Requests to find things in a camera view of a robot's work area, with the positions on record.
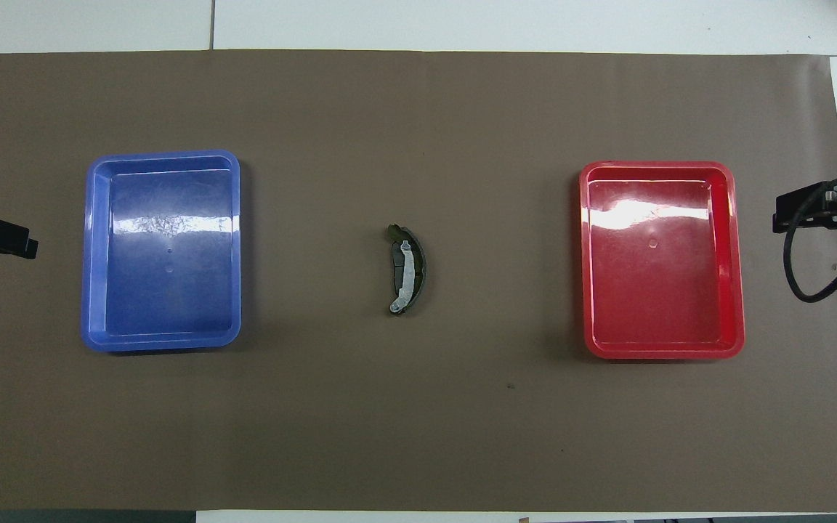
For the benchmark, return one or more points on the dark brake pad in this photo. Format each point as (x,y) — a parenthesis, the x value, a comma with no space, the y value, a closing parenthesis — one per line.
(396,269)

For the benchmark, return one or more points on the red plastic tray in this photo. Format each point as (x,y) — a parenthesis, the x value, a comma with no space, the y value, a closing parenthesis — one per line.
(662,290)

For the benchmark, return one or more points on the blue plastic tray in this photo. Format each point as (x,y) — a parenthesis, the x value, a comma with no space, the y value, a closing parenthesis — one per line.
(160,290)

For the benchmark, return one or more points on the brown table mat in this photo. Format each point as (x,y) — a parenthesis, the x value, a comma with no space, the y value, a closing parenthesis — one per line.
(418,421)

